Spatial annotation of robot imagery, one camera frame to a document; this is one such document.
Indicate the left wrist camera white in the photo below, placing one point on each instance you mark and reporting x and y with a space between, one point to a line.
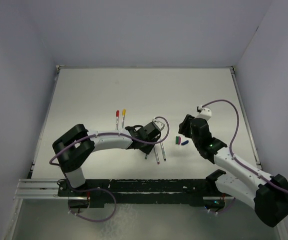
158 124

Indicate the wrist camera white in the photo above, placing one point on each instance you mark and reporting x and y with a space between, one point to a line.
203 113
158 124

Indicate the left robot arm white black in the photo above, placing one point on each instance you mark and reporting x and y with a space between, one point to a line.
74 147

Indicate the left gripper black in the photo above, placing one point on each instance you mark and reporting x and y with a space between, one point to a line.
147 149

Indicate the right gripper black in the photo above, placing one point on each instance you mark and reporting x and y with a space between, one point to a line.
184 126

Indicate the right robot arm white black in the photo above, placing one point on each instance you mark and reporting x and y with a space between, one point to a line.
266 194

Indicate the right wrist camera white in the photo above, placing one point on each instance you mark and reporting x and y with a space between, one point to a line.
203 113

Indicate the purple tipped pen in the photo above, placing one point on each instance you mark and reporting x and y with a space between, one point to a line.
156 156

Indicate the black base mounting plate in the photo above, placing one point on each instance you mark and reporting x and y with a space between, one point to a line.
98 193

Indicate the yellow pen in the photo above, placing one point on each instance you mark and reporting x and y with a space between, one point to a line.
123 121

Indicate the red pen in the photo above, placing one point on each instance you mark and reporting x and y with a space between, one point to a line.
117 124

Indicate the aluminium rail frame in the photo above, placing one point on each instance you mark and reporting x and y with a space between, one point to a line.
46 189

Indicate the blue tipped pen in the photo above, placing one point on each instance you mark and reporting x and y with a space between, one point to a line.
163 151

